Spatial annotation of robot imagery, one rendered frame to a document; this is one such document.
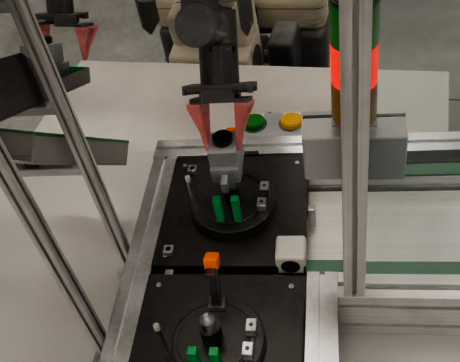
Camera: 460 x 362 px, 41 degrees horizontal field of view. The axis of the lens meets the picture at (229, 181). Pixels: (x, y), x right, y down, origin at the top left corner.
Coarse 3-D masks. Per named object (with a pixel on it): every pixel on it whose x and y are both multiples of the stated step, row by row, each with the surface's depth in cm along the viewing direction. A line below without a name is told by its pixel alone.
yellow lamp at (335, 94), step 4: (332, 88) 68; (336, 88) 67; (332, 92) 68; (336, 92) 67; (332, 96) 68; (336, 96) 67; (332, 100) 69; (336, 100) 68; (332, 104) 69; (336, 104) 68; (332, 108) 70; (336, 108) 69; (332, 112) 70; (336, 112) 69; (340, 112) 68; (332, 116) 71; (336, 116) 70; (340, 116) 69; (336, 120) 70; (340, 120) 69; (340, 124) 70
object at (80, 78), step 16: (0, 64) 75; (16, 64) 78; (32, 64) 81; (0, 80) 76; (16, 80) 79; (32, 80) 82; (64, 80) 89; (80, 80) 93; (0, 96) 76; (16, 96) 79; (32, 96) 82; (0, 112) 76; (16, 112) 79
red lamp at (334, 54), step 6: (330, 48) 64; (330, 54) 65; (336, 54) 63; (330, 60) 65; (336, 60) 64; (330, 66) 66; (336, 66) 65; (330, 72) 67; (336, 72) 65; (336, 78) 66; (336, 84) 66
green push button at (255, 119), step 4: (252, 116) 118; (256, 116) 118; (260, 116) 118; (248, 120) 117; (252, 120) 117; (256, 120) 117; (260, 120) 117; (264, 120) 117; (248, 124) 117; (252, 124) 116; (256, 124) 116; (260, 124) 116; (264, 124) 117; (248, 128) 117; (252, 128) 116; (256, 128) 116; (260, 128) 117
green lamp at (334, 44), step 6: (330, 6) 60; (336, 6) 60; (330, 12) 61; (336, 12) 60; (330, 18) 61; (336, 18) 60; (330, 24) 62; (336, 24) 61; (330, 30) 62; (336, 30) 61; (330, 36) 63; (336, 36) 62; (330, 42) 64; (336, 42) 62; (336, 48) 63
